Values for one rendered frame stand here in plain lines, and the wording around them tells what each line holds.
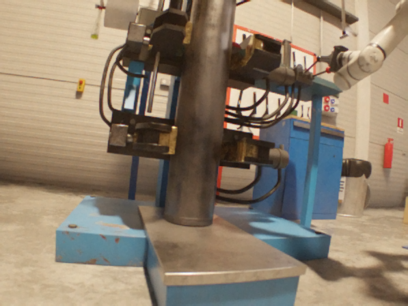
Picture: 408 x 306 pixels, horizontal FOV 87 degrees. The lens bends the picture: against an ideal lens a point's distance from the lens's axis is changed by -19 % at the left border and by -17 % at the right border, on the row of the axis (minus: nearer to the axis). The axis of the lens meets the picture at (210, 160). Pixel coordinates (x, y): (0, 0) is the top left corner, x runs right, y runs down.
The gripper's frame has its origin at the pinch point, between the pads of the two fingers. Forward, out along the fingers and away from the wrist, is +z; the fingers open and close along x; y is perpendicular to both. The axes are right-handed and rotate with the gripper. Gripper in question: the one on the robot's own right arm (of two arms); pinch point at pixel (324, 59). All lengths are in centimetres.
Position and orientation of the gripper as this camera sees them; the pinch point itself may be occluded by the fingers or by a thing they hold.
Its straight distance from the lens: 143.2
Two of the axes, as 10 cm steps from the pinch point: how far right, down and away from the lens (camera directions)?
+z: -2.8, -3.5, 9.0
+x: -2.2, 9.3, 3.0
